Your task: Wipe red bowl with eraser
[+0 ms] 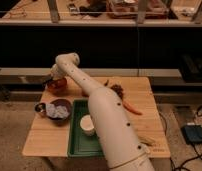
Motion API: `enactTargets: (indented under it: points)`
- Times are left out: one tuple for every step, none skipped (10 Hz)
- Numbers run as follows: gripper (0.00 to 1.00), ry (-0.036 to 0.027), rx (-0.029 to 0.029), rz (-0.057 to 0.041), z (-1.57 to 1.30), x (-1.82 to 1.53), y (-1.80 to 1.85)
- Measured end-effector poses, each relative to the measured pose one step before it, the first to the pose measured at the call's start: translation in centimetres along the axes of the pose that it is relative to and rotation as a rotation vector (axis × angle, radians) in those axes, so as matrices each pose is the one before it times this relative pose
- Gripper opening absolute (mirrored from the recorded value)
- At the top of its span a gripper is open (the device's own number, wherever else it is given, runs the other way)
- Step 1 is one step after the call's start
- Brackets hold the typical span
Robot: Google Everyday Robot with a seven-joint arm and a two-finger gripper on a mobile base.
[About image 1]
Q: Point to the green plastic tray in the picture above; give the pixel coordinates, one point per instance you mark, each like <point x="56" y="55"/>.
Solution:
<point x="81" y="145"/>

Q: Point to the red bowl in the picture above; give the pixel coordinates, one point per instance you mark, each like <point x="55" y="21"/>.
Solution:
<point x="55" y="86"/>

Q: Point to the white cup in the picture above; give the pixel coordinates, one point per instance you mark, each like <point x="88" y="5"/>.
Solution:
<point x="87" y="126"/>

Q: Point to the blue foot pedal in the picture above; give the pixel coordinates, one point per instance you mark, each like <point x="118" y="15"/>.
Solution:
<point x="192" y="134"/>

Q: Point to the small metal cup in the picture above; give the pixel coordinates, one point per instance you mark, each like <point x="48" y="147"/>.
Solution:
<point x="40" y="108"/>

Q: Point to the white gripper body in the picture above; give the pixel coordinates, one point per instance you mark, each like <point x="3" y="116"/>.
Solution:
<point x="56" y="72"/>

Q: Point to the orange carrot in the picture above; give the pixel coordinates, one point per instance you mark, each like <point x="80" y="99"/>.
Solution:
<point x="130" y="108"/>

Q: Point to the dark purple bowl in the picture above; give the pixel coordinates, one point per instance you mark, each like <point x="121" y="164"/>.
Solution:
<point x="62" y="102"/>

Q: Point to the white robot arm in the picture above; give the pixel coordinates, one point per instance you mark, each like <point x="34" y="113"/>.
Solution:
<point x="121" y="146"/>

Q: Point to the dark dried bunch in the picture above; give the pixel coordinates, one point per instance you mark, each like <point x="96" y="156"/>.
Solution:
<point x="118" y="89"/>

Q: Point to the white crumpled cloth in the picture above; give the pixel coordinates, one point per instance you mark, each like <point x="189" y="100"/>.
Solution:
<point x="56" y="112"/>

